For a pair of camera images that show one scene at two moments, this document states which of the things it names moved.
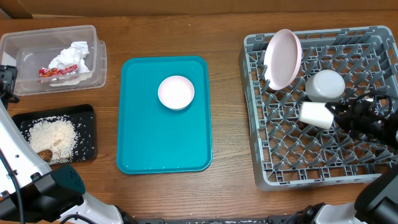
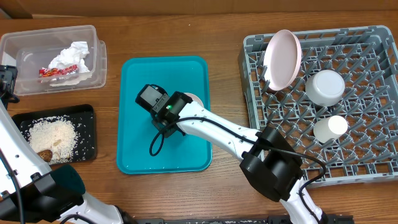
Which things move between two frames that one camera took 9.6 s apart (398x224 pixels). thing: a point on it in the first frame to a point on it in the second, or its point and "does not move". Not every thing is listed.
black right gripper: x=347 y=114 to x=165 y=127
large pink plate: x=282 y=59 does not move
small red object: x=64 y=70 does not move
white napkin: x=69 y=81 does not move
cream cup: x=316 y=114 to x=327 y=129
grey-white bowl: x=324 y=86 does not move
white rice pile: x=58 y=134 does not move
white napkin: x=71 y=56 does not move
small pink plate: x=176 y=93 to x=194 y=98
